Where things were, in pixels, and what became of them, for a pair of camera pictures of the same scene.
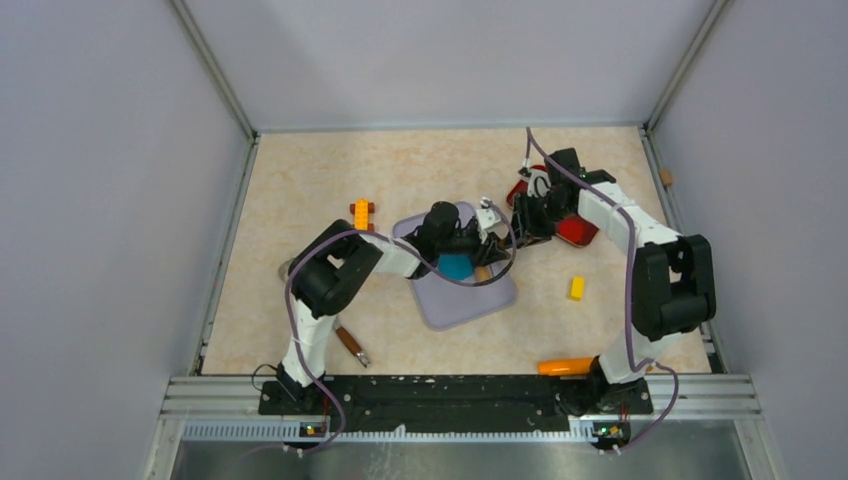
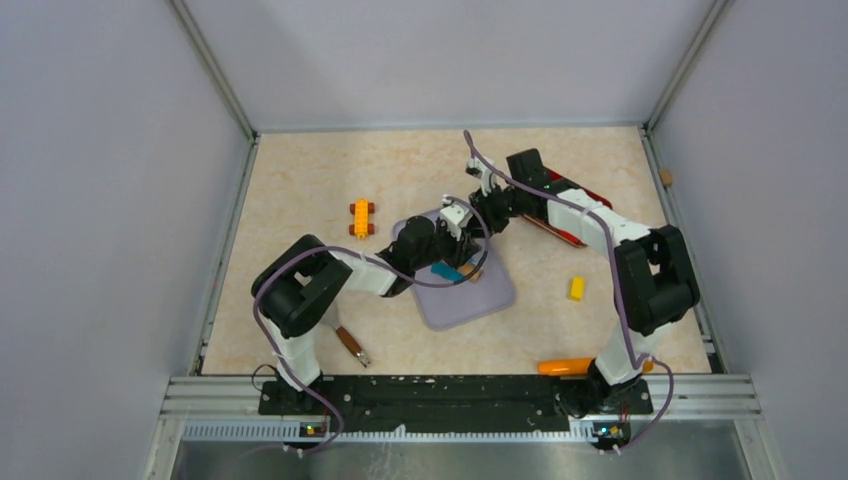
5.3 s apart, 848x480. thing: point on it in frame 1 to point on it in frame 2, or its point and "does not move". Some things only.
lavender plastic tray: (446, 303) does not move
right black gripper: (528, 232) to (484, 203)
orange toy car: (361, 210) does not move
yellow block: (576, 289) does not move
